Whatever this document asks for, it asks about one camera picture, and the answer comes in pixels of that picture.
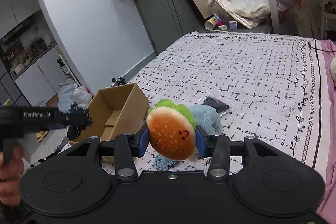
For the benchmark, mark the brown cardboard box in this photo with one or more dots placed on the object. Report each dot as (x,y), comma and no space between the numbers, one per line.
(115,111)

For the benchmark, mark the grey door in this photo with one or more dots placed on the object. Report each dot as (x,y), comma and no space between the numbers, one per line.
(165,21)

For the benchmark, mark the white plastic bags pile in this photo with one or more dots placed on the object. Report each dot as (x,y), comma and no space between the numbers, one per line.
(249,13)

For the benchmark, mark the fluffy blue plush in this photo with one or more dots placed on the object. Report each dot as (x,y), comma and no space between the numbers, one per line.
(207,117)

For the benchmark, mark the blue patterned cloth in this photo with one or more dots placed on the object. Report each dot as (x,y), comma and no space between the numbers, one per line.
(163,164)

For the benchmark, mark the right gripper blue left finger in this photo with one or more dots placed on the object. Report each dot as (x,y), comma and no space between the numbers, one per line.
(126,147)

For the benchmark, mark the grey garbage bag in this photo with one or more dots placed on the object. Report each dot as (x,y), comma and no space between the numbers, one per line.
(70,94)

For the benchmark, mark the black lace cloth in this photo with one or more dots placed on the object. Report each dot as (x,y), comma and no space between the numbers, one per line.
(78,120)

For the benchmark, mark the person's left hand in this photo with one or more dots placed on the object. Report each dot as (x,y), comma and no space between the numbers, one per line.
(10,177)

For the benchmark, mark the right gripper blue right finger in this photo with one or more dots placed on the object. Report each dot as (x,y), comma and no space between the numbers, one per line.
(218,149)

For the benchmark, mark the black item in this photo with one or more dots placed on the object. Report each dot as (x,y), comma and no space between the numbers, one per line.
(220,104)

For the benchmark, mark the white storage cabinet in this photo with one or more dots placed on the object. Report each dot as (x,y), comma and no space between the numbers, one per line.
(33,67)

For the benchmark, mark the paper cup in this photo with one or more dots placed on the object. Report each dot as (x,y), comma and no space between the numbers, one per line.
(211,24)

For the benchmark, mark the white patterned bed blanket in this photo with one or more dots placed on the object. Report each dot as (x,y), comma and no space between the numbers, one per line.
(275,83)

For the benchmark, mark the hamburger plush toy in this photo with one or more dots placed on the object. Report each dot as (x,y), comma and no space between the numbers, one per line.
(172,130)

